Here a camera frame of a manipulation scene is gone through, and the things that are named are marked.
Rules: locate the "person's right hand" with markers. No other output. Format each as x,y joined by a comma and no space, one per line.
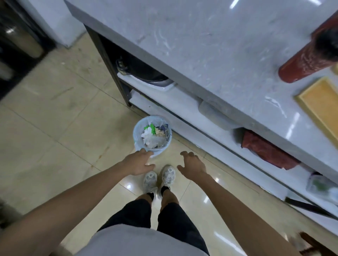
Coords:
194,167

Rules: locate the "person's left hand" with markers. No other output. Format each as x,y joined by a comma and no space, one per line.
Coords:
136,164

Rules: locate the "wooden serving tray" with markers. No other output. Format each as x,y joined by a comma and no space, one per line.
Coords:
322,105

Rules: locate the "red paper cup black lid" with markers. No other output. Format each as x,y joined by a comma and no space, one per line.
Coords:
303,63

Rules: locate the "person's left forearm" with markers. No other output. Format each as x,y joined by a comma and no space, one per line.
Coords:
66,211

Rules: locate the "person's right forearm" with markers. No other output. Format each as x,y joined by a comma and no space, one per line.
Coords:
237,219

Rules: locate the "person's left white shoe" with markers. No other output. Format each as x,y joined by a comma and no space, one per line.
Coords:
150,182

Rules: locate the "person's white shoe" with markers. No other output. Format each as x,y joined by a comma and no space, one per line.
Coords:
168,175
150,182

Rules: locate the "person's right white shoe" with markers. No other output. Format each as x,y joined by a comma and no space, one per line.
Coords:
168,175

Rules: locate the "person's left leg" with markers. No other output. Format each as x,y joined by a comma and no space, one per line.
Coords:
145,197

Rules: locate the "person's leg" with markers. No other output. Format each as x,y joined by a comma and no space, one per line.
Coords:
169,197
145,197

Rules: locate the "person's right leg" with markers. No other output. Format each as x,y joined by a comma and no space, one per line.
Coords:
169,197

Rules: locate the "person's black shorts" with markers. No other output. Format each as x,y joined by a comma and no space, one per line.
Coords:
179,226

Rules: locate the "person's light grey shirt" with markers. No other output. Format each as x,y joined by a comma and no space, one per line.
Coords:
132,242

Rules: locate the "trash bin with blue liner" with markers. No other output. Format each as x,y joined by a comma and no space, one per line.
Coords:
136,132

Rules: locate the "grey plastic tub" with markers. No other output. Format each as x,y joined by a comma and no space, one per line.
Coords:
216,116

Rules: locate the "white lower table shelf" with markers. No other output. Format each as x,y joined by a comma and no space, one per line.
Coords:
184,105

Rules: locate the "dark red bag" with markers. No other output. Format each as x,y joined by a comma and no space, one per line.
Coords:
266,150

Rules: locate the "white induction cooker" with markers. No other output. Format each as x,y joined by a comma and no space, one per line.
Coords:
163,85

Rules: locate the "black wok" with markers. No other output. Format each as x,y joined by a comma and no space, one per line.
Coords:
142,70

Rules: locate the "clear plastic food container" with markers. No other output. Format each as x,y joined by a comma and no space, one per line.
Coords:
320,186

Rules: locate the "grey marble table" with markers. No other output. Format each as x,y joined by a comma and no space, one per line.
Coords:
211,39

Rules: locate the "small steel pot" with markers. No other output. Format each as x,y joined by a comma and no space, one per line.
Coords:
25,43

